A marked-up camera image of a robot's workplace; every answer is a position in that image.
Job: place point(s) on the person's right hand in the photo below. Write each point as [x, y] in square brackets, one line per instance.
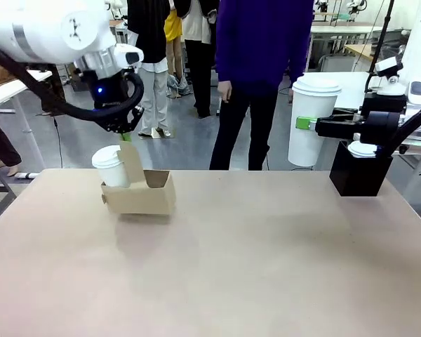
[225, 91]

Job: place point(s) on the small white lidded paper cup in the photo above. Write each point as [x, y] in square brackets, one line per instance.
[112, 175]

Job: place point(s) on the brown cardboard cup carrier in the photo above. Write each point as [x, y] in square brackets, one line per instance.
[144, 203]

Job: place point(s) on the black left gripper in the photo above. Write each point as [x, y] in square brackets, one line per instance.
[107, 87]

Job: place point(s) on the bystander in yellow top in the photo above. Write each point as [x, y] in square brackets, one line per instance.
[173, 29]

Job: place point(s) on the bystander in beige vest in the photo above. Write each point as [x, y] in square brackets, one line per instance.
[200, 52]

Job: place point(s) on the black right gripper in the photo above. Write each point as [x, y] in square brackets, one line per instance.
[379, 126]

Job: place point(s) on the light wooden table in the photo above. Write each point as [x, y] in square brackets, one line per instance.
[358, 50]

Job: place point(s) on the person in purple sweater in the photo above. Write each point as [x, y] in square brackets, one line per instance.
[259, 42]

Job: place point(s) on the bystander in black top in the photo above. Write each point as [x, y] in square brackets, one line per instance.
[151, 35]

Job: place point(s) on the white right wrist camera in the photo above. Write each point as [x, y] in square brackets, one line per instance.
[388, 66]

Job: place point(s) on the black mesh basket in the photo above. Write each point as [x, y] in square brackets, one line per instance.
[389, 51]

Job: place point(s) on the large white lidded paper cup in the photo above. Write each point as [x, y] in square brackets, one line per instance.
[312, 102]

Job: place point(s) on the long white workbench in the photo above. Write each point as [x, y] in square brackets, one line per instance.
[344, 29]

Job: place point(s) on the white side table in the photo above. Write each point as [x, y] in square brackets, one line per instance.
[7, 96]

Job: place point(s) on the black square box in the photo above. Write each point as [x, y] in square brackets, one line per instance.
[358, 179]

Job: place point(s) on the black stand pole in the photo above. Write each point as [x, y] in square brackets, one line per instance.
[380, 38]

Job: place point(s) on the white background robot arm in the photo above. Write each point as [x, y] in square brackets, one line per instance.
[357, 5]

